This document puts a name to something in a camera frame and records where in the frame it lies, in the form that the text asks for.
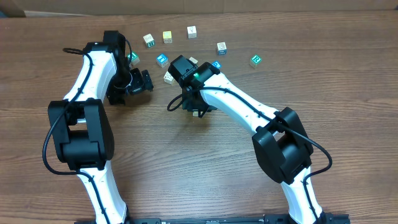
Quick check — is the blue F letter block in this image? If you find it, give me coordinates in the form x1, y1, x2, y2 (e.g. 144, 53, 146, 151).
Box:
156, 54, 169, 68

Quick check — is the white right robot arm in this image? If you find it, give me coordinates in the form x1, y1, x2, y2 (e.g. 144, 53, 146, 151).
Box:
168, 55, 323, 223

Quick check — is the cardboard back wall panel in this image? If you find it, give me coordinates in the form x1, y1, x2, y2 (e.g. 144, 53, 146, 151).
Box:
1, 0, 397, 17

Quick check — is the dark green R block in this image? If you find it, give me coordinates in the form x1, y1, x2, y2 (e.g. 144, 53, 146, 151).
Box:
143, 34, 155, 48

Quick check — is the plain wooden block far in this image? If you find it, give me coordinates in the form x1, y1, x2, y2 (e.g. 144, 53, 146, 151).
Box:
187, 26, 197, 39

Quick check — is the green E letter block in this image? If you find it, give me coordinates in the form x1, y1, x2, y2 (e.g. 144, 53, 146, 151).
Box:
127, 52, 140, 67

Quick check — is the blue side wooden block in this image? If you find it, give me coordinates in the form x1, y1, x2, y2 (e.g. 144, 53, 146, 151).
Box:
216, 42, 227, 55

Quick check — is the wooden block engraved picture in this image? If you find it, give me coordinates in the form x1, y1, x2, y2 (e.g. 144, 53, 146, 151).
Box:
189, 57, 198, 64

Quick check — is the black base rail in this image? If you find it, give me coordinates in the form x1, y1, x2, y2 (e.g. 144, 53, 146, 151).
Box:
74, 212, 351, 224

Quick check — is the wooden O block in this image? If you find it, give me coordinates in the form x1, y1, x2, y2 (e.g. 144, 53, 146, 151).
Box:
164, 72, 175, 85

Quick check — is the blue P letter block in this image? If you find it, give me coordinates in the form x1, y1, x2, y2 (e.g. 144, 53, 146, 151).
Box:
212, 61, 221, 69

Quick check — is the yellow top wooden block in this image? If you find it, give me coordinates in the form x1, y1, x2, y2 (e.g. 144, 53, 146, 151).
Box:
162, 30, 172, 44

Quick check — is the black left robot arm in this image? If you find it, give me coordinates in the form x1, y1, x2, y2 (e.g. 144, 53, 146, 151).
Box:
42, 30, 154, 223

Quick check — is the green R block right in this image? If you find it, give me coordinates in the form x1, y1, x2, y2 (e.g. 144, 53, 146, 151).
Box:
249, 55, 262, 68

